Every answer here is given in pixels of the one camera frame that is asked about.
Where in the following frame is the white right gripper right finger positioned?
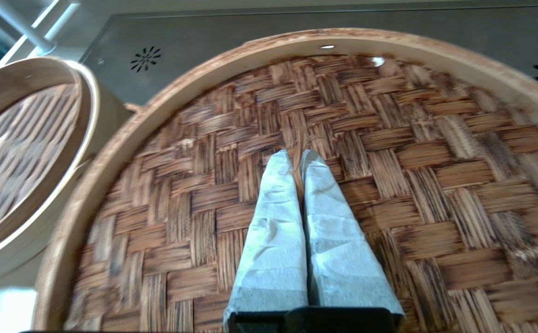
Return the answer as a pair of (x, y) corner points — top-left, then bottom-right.
(300, 149), (406, 316)

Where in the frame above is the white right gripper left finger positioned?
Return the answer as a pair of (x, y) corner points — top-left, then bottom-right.
(224, 149), (309, 320)

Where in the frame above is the woven bamboo steamer lid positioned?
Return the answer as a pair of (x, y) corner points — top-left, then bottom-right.
(31, 28), (538, 333)

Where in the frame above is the bamboo steamer stack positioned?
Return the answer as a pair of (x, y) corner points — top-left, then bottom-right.
(0, 55), (135, 290)

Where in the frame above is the steel plate with vent holes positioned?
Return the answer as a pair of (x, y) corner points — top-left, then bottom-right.
(79, 4), (538, 108)

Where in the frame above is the thick white pillar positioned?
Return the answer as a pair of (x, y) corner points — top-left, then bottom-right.
(0, 0), (58, 55)

